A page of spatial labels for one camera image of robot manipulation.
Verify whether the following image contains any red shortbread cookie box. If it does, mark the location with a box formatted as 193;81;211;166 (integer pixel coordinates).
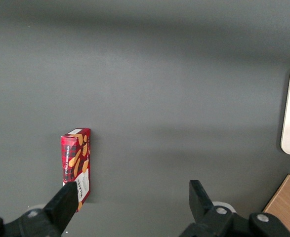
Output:
60;127;91;213

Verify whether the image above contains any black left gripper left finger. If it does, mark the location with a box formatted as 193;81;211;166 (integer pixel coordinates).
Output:
8;181;79;237

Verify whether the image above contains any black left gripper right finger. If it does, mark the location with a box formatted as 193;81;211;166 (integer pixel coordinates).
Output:
179;180;235;237

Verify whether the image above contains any oak wooden drawer cabinet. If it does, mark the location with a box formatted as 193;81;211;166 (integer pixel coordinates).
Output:
262;174;290;237

